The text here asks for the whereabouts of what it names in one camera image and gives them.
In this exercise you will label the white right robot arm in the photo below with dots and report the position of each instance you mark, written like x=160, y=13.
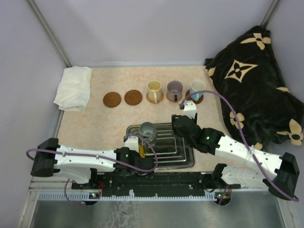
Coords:
x=276, y=173

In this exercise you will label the purple translucent cup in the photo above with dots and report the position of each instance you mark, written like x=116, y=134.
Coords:
x=174, y=91

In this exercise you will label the yellow mug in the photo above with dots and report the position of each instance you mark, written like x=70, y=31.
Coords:
x=141, y=152

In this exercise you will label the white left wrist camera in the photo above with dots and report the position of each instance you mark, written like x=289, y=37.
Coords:
x=132, y=142

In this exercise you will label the black floral blanket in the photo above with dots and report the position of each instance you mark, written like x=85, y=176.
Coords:
x=257, y=106

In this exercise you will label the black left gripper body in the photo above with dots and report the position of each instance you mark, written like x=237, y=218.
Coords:
x=136, y=154

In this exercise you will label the tan woven coaster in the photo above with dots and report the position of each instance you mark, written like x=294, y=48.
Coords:
x=161, y=97

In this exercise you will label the cream mug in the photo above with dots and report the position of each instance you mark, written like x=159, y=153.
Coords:
x=154, y=91

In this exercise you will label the white folded cloth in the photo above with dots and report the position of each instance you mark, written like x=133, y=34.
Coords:
x=74, y=89

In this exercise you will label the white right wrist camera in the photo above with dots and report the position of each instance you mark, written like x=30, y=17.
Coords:
x=190, y=109

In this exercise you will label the metal serving tray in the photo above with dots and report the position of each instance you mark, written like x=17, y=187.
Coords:
x=172, y=151

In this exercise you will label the grey mug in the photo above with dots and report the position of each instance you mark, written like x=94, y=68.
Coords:
x=148, y=131

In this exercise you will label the dark brown wooden coaster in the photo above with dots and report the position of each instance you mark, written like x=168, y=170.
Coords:
x=190, y=99

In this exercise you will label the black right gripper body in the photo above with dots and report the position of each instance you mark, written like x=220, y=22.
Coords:
x=189, y=141

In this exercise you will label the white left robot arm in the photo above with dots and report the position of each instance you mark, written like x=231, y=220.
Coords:
x=80, y=166

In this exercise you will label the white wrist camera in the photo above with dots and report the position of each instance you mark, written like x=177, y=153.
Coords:
x=132, y=142
x=190, y=109

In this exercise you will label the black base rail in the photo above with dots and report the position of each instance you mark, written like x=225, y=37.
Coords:
x=162, y=184

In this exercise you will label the reddish brown wooden coaster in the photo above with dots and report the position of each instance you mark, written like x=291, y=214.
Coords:
x=133, y=97

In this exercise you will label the white and blue mug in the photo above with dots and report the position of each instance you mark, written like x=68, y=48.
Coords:
x=197, y=85

